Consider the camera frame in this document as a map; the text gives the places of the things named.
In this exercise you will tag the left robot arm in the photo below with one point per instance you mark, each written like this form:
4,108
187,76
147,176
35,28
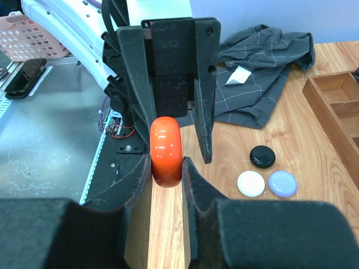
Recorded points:
89,33

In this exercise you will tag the black earbud charging case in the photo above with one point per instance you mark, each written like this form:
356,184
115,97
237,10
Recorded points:
262,156

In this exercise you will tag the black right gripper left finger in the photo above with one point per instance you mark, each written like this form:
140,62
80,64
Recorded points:
111,230

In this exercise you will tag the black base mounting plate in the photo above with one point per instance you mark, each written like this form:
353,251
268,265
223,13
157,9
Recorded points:
121,151

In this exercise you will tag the orange earbud charging case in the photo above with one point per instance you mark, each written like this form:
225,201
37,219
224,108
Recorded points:
166,152

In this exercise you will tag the lilac earbud charging case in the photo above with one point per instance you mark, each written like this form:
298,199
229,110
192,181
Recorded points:
282,184

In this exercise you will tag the grey checked cloth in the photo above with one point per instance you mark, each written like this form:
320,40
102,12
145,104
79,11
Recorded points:
257,64

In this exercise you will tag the wooden compartment tray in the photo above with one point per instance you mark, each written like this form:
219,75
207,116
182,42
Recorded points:
334,100

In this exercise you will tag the white cable duct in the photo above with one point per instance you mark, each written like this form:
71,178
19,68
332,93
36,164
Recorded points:
84,195

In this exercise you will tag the white earbud charging case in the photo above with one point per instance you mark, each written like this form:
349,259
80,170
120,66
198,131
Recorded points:
251,183

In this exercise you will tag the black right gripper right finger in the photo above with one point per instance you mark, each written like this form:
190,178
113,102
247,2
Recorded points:
223,233

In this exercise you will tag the black smartphone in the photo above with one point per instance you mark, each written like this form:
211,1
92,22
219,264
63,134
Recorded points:
25,79

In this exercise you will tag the pink plastic basket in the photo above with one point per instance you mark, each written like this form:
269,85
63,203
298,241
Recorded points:
23,39

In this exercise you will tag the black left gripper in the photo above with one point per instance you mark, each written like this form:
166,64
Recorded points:
158,62

